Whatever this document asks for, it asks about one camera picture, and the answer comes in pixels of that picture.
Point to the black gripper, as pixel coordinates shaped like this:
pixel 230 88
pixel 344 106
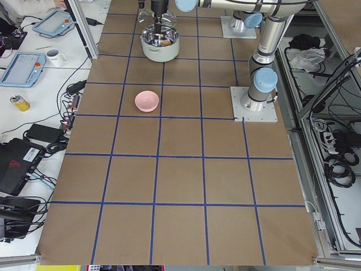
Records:
pixel 158 5

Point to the glass pot lid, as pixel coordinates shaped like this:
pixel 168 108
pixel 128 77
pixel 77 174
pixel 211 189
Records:
pixel 146 20

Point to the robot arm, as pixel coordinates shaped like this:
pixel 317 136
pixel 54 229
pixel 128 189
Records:
pixel 278 15
pixel 244 22

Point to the mint green pot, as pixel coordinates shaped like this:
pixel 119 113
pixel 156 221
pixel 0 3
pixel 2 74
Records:
pixel 154 51

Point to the pink bowl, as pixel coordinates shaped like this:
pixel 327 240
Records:
pixel 146 101

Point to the upper teach pendant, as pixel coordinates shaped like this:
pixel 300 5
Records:
pixel 57 23

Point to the teach pendant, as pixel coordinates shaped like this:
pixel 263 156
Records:
pixel 57 23
pixel 23 70

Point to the power strip with plugs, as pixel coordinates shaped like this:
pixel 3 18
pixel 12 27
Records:
pixel 70 102

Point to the white mug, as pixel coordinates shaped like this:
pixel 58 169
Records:
pixel 57 58

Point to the lower teach pendant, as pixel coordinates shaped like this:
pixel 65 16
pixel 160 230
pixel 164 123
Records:
pixel 23 70

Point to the black cloth bundle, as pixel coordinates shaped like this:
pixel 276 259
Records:
pixel 304 42

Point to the black power brick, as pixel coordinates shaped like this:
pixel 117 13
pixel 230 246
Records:
pixel 43 133

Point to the white cloth bundle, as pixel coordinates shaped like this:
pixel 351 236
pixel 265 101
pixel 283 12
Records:
pixel 308 60

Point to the yellow drink can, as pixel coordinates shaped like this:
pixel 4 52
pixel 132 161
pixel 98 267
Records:
pixel 20 103

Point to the black red computer box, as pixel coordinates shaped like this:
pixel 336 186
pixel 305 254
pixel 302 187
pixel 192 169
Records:
pixel 18 159

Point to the black device bottom left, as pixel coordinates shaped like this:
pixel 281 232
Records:
pixel 17 215

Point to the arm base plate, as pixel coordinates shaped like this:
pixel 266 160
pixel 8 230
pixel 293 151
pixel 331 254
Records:
pixel 248 110
pixel 235 28

